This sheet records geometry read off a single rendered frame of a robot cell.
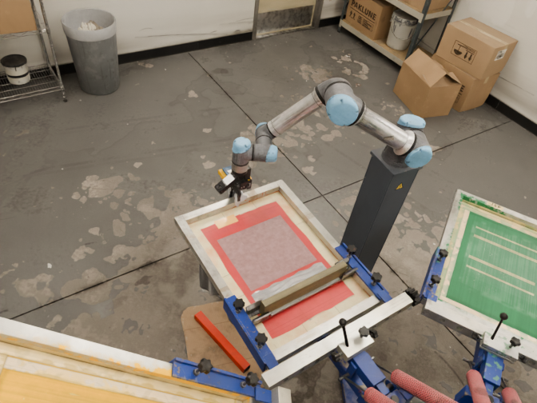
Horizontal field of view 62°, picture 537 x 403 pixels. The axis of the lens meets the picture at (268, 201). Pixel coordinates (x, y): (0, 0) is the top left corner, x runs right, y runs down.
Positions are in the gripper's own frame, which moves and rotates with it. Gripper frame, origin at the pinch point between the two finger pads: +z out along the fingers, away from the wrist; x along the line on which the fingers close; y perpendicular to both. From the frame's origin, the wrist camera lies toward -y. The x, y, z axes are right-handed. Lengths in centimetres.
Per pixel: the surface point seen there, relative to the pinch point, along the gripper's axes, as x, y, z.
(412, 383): -109, 5, -13
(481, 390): -123, 20, -18
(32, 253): 98, -91, 98
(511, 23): 106, 380, 15
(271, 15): 315, 234, 75
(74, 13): 297, 6, 36
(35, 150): 202, -65, 98
